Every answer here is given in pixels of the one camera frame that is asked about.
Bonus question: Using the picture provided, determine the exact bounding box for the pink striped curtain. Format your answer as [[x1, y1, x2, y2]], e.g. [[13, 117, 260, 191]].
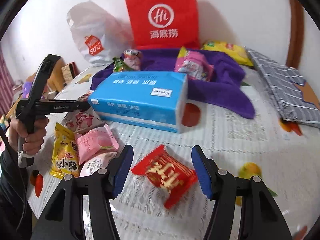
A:
[[0, 46, 15, 117]]

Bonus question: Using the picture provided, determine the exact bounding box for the patterned box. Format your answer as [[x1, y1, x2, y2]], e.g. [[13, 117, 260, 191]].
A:
[[61, 62, 80, 87]]

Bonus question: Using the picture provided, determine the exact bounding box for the yellow chips bag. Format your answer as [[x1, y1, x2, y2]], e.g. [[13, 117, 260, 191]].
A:
[[201, 41, 254, 67]]

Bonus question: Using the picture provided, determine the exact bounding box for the green snack packet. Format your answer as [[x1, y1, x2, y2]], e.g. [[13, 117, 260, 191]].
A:
[[112, 57, 135, 72]]

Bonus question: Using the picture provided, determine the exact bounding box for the person's left forearm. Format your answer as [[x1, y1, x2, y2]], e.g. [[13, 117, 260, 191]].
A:
[[0, 152, 33, 240]]

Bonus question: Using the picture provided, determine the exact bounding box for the purple towel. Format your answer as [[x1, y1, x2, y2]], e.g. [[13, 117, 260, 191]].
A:
[[90, 47, 256, 120]]

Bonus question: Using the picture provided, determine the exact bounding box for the white plastic bag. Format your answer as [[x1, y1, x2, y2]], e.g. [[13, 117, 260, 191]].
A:
[[66, 2, 133, 67]]

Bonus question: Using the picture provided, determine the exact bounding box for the yellow snack packet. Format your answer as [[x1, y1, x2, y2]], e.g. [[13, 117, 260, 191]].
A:
[[49, 122, 80, 179]]

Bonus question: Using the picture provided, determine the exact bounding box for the person's left hand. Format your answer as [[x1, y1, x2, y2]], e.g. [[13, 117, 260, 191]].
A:
[[9, 116, 49, 158]]

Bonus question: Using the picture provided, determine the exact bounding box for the pink strawberry snack packet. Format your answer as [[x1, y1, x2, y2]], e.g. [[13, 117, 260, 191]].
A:
[[65, 111, 105, 133]]

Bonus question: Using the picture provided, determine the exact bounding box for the red paper bag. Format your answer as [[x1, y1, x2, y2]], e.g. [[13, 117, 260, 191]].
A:
[[124, 0, 201, 50]]

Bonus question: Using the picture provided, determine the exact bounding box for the fruit print tablecloth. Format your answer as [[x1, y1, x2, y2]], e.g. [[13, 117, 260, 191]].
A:
[[26, 66, 320, 240]]

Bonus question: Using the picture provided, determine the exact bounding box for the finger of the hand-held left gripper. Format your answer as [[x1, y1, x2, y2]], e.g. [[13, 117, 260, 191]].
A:
[[35, 99, 91, 109], [30, 54, 62, 103]]

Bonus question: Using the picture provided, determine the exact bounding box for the red snack packet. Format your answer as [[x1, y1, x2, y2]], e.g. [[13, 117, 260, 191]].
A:
[[131, 144, 198, 209]]

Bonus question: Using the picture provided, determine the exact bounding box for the blue tissue pack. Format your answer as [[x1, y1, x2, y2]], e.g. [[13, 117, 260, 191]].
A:
[[88, 71, 188, 133]]

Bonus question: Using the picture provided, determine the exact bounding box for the pink cartoon snack packet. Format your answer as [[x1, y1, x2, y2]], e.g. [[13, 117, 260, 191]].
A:
[[174, 46, 215, 82]]

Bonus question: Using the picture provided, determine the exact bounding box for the grey checked cloth star patch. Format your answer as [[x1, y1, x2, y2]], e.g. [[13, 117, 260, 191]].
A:
[[245, 47, 320, 125]]

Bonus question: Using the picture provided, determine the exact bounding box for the wooden door frame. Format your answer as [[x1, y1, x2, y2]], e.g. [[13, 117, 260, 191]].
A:
[[285, 0, 304, 68]]

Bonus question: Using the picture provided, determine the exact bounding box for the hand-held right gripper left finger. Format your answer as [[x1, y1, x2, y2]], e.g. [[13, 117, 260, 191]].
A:
[[30, 144, 134, 240]]

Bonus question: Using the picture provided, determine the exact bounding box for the pink peach snack packet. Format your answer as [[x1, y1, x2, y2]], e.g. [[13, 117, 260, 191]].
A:
[[74, 124, 120, 166]]

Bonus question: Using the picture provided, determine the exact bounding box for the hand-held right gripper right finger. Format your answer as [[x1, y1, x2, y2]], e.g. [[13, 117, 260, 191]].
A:
[[191, 145, 293, 240]]

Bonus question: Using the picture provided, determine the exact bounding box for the panda snack packet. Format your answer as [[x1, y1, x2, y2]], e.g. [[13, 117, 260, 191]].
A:
[[123, 49, 143, 71]]

